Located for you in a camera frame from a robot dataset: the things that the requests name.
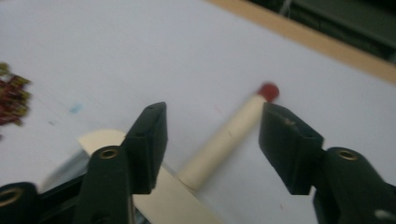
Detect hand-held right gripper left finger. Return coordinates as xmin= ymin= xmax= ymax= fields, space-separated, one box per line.
xmin=73 ymin=101 xmax=169 ymax=224

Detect wooden table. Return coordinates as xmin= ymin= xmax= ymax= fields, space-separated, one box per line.
xmin=205 ymin=0 xmax=396 ymax=86

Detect cream brush with red tip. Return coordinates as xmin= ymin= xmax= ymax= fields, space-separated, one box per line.
xmin=40 ymin=81 xmax=280 ymax=224

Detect dark red beans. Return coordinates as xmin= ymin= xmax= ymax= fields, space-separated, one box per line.
xmin=0 ymin=61 xmax=33 ymax=142

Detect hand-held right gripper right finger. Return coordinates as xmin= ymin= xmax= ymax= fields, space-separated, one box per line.
xmin=258 ymin=102 xmax=396 ymax=224

